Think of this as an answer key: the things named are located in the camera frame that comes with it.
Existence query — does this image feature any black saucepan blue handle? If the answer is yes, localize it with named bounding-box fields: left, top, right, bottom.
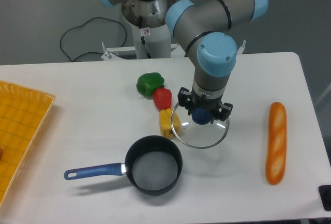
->
left=64, top=136, right=183, bottom=196

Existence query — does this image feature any red bell pepper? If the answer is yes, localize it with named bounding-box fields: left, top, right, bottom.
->
left=153, top=87, right=172, bottom=111

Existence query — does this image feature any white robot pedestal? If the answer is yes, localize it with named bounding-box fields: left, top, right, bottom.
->
left=100, top=0, right=246, bottom=61

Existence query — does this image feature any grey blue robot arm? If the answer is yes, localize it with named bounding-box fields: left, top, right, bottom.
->
left=101, top=0, right=268, bottom=125

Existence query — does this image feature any orange baguette bread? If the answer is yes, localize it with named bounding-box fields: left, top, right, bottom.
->
left=265, top=102, right=287, bottom=185

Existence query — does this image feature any yellow plastic basket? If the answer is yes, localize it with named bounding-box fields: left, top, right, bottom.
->
left=1, top=81, right=56, bottom=203

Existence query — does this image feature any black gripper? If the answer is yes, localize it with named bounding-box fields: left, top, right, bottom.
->
left=177, top=87, right=233, bottom=124

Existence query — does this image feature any green bell pepper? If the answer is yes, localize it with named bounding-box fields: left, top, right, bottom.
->
left=136, top=72, right=164, bottom=97

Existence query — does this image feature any black floor cable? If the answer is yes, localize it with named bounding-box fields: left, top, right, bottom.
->
left=59, top=17, right=128, bottom=63

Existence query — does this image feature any glass lid blue knob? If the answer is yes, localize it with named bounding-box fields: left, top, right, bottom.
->
left=170, top=103, right=230, bottom=149

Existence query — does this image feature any black device at corner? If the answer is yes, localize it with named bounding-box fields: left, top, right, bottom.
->
left=318, top=185, right=331, bottom=212

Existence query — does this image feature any yellow bell pepper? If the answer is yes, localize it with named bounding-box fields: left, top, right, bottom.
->
left=159, top=108, right=181, bottom=139

